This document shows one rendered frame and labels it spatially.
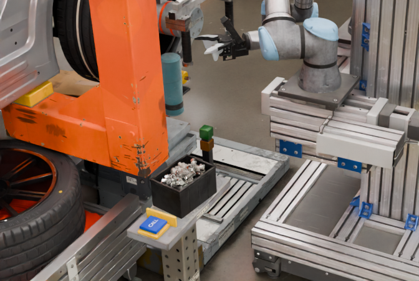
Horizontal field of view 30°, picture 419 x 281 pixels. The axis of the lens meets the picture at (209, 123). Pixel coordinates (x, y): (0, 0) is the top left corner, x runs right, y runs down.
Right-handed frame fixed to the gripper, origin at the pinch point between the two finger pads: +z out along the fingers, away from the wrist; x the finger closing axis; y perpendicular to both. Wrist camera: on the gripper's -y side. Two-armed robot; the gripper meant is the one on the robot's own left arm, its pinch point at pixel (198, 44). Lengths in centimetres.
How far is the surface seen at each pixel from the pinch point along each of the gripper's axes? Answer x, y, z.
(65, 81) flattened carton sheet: 155, 80, 46
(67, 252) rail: -54, 45, 63
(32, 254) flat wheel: -51, 45, 75
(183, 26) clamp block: -2.0, -9.2, 5.8
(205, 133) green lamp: -36.2, 18.6, 8.0
